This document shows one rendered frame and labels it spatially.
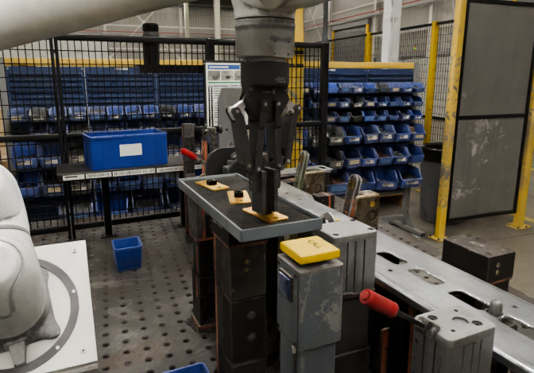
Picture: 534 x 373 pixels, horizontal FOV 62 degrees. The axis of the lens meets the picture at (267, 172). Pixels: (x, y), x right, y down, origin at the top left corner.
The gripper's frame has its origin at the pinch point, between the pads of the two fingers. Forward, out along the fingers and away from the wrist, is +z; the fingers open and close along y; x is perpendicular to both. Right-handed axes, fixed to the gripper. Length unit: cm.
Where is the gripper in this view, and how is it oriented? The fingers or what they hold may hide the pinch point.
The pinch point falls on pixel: (265, 190)
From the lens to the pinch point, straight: 72.1
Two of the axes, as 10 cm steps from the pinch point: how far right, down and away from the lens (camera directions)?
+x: -5.7, -1.7, 8.0
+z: 0.0, 9.8, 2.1
